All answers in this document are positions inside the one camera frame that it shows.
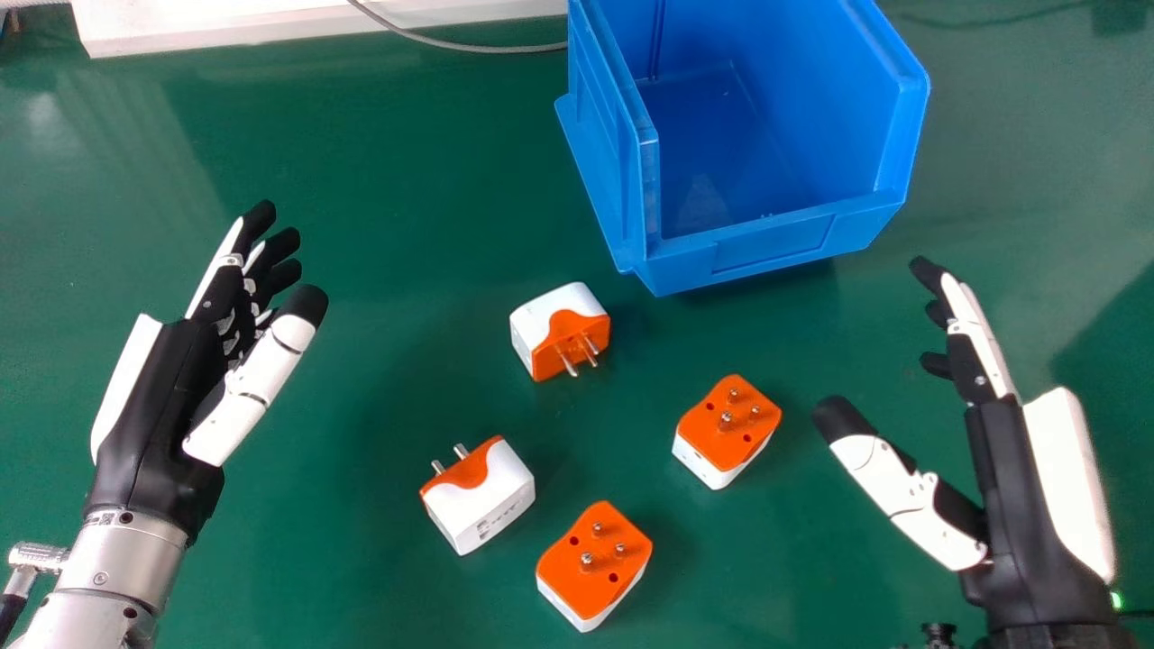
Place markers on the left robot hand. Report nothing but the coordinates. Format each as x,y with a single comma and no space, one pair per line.
158,406

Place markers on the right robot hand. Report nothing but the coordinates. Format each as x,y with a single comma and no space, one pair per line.
1037,505

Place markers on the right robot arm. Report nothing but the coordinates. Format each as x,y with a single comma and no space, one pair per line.
956,635

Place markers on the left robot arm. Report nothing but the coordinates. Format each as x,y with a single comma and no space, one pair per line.
86,586

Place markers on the white-and-orange plug adapter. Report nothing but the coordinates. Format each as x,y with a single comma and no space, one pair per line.
593,566
559,332
478,496
727,431

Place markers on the white socket strip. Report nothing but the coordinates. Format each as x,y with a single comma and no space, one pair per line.
297,20

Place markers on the blue plastic bin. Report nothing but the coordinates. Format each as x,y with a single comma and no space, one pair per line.
748,135

